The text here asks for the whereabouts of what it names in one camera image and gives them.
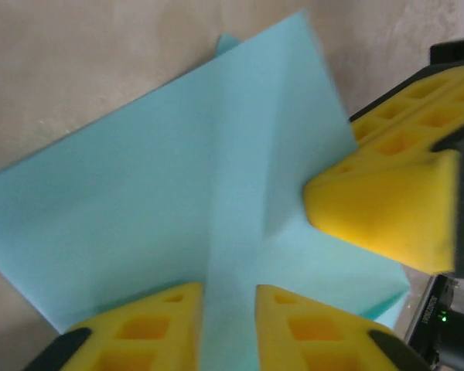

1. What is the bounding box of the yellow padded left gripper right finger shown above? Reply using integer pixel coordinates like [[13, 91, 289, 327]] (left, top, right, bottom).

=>
[[254, 284, 434, 371]]

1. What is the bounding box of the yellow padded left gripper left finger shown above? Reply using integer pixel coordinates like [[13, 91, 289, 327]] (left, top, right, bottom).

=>
[[29, 281, 205, 371]]

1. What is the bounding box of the turquoise cloth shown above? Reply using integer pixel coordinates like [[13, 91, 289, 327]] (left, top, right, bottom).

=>
[[0, 8, 411, 337]]

